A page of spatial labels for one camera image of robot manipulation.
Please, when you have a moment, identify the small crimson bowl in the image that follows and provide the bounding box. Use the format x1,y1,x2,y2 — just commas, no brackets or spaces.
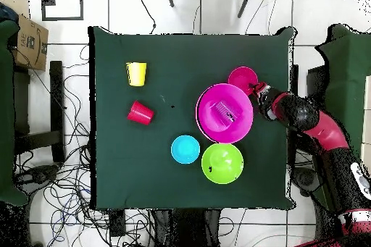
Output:
228,66,259,96

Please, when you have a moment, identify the black pedestal leg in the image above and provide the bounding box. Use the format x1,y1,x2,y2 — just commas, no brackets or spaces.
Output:
14,164,60,190
291,167,322,195

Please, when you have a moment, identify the green bowl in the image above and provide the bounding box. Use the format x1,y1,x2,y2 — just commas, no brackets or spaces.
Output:
201,143,245,185

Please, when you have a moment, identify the cardboard box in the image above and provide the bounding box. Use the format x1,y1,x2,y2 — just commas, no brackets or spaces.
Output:
11,13,49,72

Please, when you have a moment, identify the green clothed side table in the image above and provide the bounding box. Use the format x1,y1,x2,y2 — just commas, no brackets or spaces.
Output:
0,19,30,207
314,23,371,213

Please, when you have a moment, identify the small light blue bowl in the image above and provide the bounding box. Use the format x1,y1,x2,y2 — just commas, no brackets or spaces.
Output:
170,135,201,165

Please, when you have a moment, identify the tangle of cables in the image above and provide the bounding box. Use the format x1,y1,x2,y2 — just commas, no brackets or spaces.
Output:
14,45,151,247

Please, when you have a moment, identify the red cup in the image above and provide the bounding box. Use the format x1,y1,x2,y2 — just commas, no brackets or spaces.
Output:
126,100,155,126

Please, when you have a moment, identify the black stool frame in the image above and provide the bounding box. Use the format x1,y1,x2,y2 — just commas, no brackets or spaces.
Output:
12,60,66,164

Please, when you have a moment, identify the black power adapter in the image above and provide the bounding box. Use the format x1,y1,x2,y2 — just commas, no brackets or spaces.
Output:
109,210,126,237

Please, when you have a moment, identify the purple cup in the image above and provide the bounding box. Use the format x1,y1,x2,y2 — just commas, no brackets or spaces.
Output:
214,100,243,127

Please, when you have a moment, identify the black cable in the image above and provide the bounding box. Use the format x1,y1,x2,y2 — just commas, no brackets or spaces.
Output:
136,0,157,35

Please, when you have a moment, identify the large pink bowl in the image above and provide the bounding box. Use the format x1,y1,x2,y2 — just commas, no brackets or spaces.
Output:
195,83,254,145

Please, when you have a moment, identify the yellow cup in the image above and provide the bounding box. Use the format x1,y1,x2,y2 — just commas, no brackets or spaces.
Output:
125,62,148,88

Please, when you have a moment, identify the dark green tablecloth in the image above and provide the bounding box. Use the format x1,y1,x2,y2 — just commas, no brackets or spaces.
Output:
88,25,298,211

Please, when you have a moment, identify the black chair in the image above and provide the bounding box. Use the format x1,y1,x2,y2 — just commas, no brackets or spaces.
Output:
306,65,330,100

